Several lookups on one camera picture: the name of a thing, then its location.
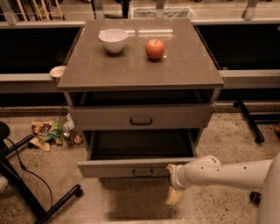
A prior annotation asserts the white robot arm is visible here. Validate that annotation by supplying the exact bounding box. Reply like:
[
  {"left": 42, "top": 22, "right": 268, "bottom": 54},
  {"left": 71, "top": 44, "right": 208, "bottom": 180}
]
[{"left": 166, "top": 154, "right": 280, "bottom": 224}]

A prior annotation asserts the black cable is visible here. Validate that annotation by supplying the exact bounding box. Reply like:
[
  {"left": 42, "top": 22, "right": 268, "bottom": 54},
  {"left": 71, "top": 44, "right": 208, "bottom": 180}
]
[{"left": 5, "top": 137, "right": 54, "bottom": 208}]

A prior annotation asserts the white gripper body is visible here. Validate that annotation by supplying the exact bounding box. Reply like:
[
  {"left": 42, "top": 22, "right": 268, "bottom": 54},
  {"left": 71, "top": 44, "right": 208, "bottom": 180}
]
[{"left": 170, "top": 165, "right": 186, "bottom": 190}]

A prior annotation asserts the clear plastic bottle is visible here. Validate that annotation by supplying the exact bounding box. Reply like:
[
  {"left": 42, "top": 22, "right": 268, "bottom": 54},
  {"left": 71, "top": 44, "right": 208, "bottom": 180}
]
[{"left": 62, "top": 129, "right": 77, "bottom": 147}]

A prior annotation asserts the white wire basket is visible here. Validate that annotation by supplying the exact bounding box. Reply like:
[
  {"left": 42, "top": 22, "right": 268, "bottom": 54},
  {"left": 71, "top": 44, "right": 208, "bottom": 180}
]
[{"left": 129, "top": 6, "right": 195, "bottom": 19}]

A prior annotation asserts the red apple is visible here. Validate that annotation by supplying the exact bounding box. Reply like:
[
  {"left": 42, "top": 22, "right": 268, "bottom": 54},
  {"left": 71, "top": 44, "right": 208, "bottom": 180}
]
[{"left": 145, "top": 39, "right": 165, "bottom": 60}]

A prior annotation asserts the snack bags pile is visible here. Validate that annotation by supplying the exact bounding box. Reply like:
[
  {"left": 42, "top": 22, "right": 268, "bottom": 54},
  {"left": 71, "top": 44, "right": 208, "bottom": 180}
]
[{"left": 30, "top": 121, "right": 63, "bottom": 151}]

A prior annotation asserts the grey drawer cabinet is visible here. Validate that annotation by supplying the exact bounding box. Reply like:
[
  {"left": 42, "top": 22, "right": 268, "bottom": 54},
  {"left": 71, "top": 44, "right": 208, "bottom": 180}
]
[{"left": 57, "top": 18, "right": 226, "bottom": 152}]

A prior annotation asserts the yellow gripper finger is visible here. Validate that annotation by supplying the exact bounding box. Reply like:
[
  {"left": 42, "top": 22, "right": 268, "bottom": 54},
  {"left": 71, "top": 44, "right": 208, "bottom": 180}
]
[
  {"left": 166, "top": 186, "right": 183, "bottom": 205},
  {"left": 166, "top": 164, "right": 176, "bottom": 174}
]

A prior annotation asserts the black stand legs left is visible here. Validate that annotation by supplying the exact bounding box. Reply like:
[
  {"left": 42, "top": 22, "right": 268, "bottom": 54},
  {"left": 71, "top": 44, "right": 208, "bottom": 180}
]
[{"left": 0, "top": 122, "right": 83, "bottom": 224}]

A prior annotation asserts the white bowl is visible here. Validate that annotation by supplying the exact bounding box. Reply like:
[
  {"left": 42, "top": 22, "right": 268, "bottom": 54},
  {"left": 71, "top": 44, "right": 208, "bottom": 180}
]
[{"left": 98, "top": 29, "right": 128, "bottom": 53}]

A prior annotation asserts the black caster leg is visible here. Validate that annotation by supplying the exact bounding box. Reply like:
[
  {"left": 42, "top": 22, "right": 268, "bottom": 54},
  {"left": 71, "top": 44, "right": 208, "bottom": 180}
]
[{"left": 249, "top": 192, "right": 262, "bottom": 205}]

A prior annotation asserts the grey drawer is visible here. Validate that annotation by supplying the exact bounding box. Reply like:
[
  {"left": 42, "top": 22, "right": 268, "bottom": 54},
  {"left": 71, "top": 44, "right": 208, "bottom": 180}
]
[
  {"left": 78, "top": 129, "right": 200, "bottom": 180},
  {"left": 69, "top": 105, "right": 214, "bottom": 130}
]

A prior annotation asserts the small round dish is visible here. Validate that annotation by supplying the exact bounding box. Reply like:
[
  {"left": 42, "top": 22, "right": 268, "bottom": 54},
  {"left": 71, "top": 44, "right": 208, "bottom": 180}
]
[{"left": 49, "top": 66, "right": 66, "bottom": 79}]

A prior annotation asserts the black stand leg right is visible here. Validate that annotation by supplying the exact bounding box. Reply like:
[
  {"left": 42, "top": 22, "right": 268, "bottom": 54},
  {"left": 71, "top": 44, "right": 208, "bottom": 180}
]
[{"left": 233, "top": 99, "right": 280, "bottom": 144}]

